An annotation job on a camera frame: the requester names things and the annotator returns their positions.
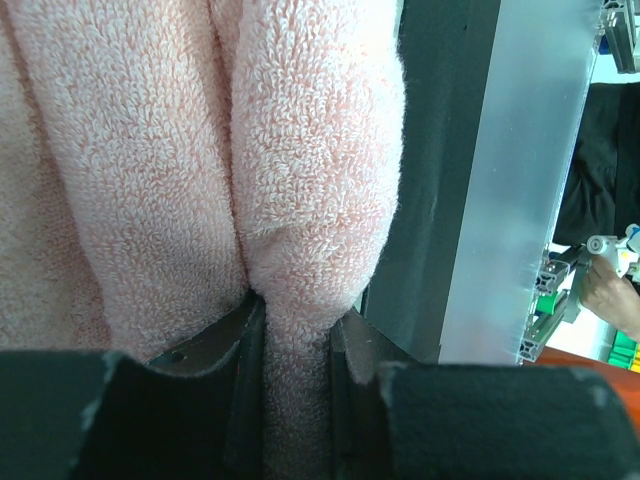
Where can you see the translucent acrylic side panel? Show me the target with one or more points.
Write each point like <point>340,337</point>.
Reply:
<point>539,72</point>

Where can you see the aluminium frame rail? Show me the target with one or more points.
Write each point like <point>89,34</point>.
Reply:
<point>619,34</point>

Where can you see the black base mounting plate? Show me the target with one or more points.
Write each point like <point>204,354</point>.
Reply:
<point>446,48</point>

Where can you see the pink towel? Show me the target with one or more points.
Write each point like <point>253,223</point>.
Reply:
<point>161,159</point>

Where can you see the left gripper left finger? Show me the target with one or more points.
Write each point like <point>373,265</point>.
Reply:
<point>194,412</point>

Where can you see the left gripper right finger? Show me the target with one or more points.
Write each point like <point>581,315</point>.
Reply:
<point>394,418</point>

